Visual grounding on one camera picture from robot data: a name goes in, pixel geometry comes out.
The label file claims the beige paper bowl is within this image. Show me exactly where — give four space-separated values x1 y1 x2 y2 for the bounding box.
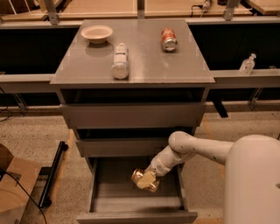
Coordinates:
81 25 113 45

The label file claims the grey metal rail shelf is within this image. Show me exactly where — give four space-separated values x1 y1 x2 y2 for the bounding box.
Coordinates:
0 68 280 94

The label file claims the clear sanitizer pump bottle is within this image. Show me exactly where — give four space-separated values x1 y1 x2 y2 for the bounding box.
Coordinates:
239 53 256 75

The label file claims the grey middle drawer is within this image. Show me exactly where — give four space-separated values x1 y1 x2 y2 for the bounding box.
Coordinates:
76 138 168 158

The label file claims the red soda can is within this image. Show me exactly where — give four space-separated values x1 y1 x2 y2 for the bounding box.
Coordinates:
161 28 177 52

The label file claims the white plastic bottle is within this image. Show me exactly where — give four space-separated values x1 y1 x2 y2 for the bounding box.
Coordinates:
112 43 130 80

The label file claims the white plug on back table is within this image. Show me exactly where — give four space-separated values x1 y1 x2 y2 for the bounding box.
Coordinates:
191 0 213 16

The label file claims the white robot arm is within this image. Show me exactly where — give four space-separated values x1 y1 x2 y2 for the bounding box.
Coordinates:
132 131 280 224

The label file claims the black bar stand left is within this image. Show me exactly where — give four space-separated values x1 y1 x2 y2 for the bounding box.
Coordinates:
38 141 68 208

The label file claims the brown cardboard box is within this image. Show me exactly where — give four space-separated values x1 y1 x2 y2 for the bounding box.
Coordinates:
0 144 41 224

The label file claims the orange soda can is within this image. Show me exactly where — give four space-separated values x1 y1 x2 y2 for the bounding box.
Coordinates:
131 169 159 193

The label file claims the black cable on box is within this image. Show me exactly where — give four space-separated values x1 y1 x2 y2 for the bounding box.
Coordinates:
0 165 49 224

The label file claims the grey top drawer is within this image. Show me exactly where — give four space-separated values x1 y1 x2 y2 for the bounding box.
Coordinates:
60 102 206 129

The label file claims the grey open bottom drawer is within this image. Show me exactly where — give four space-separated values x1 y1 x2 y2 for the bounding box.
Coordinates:
77 157 198 224

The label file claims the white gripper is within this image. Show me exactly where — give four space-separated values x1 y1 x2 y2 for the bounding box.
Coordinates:
136 146 183 190

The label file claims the grey drawer cabinet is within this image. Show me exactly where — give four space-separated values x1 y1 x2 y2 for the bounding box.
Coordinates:
51 18 216 165

